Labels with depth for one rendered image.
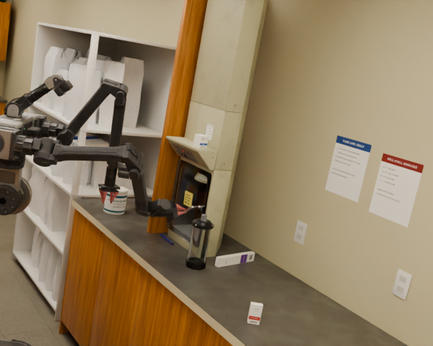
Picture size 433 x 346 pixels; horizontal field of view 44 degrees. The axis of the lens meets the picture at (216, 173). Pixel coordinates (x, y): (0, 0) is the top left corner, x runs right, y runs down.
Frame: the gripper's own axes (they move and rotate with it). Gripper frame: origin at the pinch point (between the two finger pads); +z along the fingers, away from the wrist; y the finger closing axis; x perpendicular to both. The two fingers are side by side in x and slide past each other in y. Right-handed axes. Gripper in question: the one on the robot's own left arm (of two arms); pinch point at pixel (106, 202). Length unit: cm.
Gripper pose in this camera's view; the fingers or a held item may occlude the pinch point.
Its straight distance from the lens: 298.7
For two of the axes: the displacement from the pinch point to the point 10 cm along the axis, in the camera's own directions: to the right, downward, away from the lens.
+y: 8.0, 0.3, 6.0
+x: -5.7, -2.6, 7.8
